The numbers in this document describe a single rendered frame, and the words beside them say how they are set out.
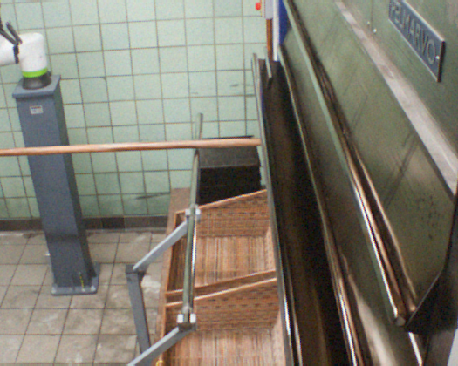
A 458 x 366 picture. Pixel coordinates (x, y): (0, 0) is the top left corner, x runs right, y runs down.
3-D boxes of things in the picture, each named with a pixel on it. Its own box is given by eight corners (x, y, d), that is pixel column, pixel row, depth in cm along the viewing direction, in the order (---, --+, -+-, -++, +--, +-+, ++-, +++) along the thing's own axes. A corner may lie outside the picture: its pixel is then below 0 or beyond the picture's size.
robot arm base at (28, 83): (30, 71, 304) (27, 60, 301) (58, 69, 305) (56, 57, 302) (18, 91, 281) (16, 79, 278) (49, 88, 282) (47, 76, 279)
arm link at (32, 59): (15, 71, 288) (8, 33, 278) (47, 65, 292) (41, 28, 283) (16, 80, 277) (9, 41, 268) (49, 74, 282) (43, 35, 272)
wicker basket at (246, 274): (284, 236, 282) (285, 183, 268) (293, 322, 233) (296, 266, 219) (176, 239, 283) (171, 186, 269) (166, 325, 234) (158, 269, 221)
